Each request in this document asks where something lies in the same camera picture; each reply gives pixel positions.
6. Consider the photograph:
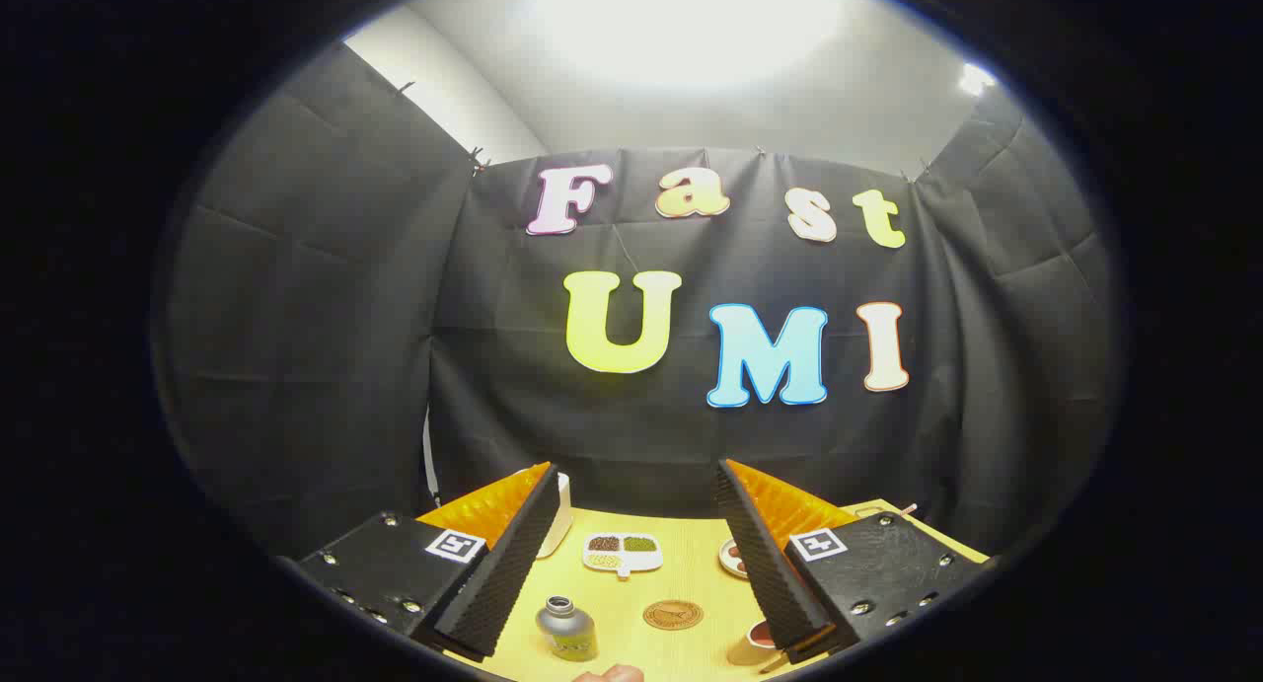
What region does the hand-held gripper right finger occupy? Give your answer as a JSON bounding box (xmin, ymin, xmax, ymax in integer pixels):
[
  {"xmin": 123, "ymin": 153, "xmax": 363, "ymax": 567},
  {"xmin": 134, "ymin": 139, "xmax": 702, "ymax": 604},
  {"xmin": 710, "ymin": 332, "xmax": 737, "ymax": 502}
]
[{"xmin": 715, "ymin": 457, "xmax": 996, "ymax": 665}]

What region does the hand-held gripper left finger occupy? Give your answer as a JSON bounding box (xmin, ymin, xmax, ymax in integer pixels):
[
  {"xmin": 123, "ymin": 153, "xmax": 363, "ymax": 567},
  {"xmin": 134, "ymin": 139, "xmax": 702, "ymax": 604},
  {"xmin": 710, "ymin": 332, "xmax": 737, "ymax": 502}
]
[{"xmin": 294, "ymin": 462, "xmax": 561, "ymax": 663}]

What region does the cream cup with wooden handle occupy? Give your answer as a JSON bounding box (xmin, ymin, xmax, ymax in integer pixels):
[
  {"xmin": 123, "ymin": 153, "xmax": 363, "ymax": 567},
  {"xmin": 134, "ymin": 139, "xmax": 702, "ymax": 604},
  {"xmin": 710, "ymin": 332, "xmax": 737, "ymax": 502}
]
[{"xmin": 726, "ymin": 618, "xmax": 788, "ymax": 667}]

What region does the silver bottle with green label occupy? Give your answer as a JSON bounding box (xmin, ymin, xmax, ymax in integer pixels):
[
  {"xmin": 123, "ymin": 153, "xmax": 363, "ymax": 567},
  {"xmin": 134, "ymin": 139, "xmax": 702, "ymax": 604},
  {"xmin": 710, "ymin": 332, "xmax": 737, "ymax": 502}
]
[{"xmin": 535, "ymin": 595, "xmax": 600, "ymax": 662}]

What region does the round cork coaster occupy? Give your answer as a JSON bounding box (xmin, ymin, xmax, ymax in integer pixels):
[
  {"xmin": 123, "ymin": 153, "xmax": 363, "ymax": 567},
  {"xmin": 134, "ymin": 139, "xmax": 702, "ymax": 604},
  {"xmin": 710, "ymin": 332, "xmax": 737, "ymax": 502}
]
[{"xmin": 642, "ymin": 600, "xmax": 705, "ymax": 632}]

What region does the white toaster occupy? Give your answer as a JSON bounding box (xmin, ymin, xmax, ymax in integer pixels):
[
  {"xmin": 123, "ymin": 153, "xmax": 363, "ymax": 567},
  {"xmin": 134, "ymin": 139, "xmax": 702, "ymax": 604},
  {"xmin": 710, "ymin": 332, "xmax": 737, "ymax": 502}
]
[{"xmin": 538, "ymin": 472, "xmax": 574, "ymax": 560}]

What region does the wooden table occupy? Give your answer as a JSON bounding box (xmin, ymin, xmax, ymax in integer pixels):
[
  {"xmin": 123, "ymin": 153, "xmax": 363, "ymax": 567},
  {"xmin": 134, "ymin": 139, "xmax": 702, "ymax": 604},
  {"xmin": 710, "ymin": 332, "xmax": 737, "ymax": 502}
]
[{"xmin": 444, "ymin": 497, "xmax": 991, "ymax": 682}]

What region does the white divided dish of beans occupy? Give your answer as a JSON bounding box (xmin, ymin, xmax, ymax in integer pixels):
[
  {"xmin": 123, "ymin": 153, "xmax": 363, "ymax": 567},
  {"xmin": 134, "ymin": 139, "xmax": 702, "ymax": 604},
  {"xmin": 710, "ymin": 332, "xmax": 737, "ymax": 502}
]
[{"xmin": 581, "ymin": 532, "xmax": 664, "ymax": 578}]

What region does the black backdrop cloth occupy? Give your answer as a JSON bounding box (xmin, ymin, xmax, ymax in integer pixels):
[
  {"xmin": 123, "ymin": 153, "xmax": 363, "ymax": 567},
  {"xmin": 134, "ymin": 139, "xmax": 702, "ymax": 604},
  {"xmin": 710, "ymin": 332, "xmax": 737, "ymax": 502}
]
[{"xmin": 158, "ymin": 40, "xmax": 1126, "ymax": 565}]

